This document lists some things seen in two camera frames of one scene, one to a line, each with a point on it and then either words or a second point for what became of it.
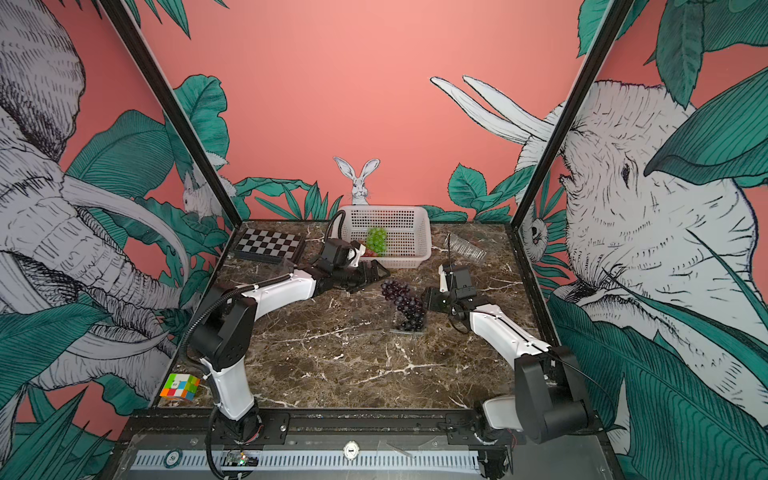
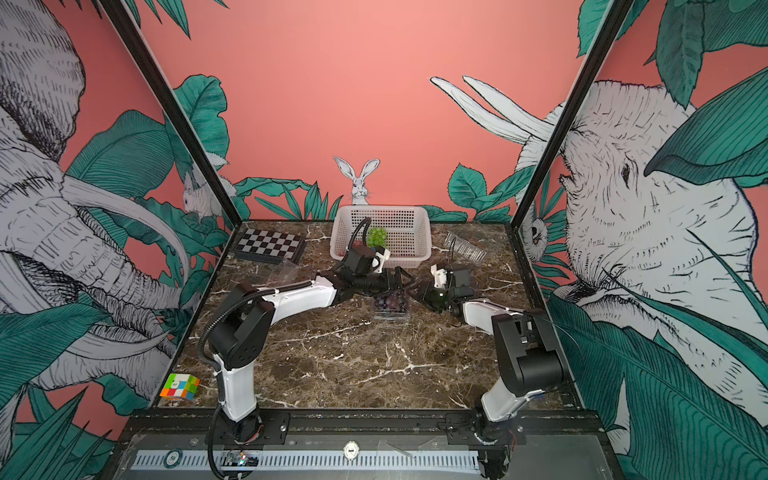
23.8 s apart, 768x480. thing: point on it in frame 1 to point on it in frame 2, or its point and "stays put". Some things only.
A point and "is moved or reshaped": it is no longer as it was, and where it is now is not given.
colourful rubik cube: (181, 385) stays put
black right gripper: (431, 300) stays put
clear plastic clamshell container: (408, 313) is moved or reshaped
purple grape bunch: (410, 307) is moved or reshaped
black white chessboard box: (269, 245) stays put
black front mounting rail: (335, 429) stays put
